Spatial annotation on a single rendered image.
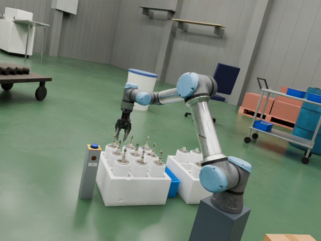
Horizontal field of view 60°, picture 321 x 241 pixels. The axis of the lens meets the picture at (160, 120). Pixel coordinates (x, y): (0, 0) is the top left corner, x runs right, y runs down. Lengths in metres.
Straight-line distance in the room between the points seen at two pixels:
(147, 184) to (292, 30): 7.00
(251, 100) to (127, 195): 5.36
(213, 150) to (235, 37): 7.69
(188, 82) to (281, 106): 5.49
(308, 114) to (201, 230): 3.61
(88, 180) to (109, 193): 0.14
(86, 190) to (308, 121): 3.73
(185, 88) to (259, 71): 7.09
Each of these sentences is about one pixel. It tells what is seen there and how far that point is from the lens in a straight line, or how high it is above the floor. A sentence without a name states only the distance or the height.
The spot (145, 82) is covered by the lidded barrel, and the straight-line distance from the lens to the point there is 4.23.
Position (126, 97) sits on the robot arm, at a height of 0.62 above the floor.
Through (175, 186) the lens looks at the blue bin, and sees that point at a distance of 1.91.
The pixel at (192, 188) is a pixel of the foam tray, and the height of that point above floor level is 0.12.
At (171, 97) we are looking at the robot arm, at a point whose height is 0.69.
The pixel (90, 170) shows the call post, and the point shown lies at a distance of 1.65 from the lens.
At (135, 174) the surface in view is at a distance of 1.69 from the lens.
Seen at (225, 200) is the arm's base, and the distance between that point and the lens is 1.32.
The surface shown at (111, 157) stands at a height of 0.23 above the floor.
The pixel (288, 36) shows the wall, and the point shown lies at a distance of 8.19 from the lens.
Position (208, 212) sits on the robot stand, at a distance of 1.35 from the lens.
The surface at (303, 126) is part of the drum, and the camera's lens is 4.78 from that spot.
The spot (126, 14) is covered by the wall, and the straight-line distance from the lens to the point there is 12.03.
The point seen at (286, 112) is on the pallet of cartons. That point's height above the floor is 0.31.
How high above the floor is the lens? 0.90
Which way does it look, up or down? 13 degrees down
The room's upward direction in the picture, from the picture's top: 13 degrees clockwise
